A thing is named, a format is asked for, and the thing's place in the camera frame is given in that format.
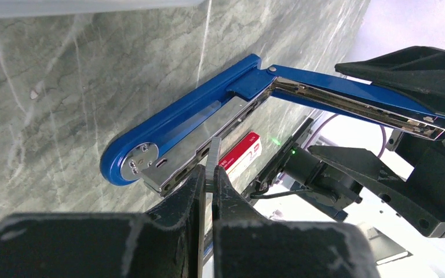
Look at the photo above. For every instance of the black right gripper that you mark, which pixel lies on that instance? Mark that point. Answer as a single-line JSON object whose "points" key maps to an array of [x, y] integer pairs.
{"points": [[417, 72]]}

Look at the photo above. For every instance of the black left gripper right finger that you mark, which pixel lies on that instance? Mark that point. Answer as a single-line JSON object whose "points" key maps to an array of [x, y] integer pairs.
{"points": [[247, 244]]}

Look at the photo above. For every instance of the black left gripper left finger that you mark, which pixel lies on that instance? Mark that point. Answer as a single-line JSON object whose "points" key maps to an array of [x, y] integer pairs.
{"points": [[165, 241]]}

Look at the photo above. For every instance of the red white staples box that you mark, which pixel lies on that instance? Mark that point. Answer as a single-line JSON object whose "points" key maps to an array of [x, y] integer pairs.
{"points": [[241, 156]]}

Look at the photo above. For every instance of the blue black stapler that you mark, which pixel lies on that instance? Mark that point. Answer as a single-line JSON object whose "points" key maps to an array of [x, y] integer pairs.
{"points": [[162, 150]]}

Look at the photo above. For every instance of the grey staple strip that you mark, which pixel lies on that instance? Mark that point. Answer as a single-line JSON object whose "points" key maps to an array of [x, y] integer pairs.
{"points": [[211, 163]]}

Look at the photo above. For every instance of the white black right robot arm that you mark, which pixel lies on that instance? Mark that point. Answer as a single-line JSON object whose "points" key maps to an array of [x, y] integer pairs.
{"points": [[327, 188]]}

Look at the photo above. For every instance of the clear plastic screw organizer box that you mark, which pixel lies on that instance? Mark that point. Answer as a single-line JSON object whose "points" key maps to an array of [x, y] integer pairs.
{"points": [[33, 8]]}

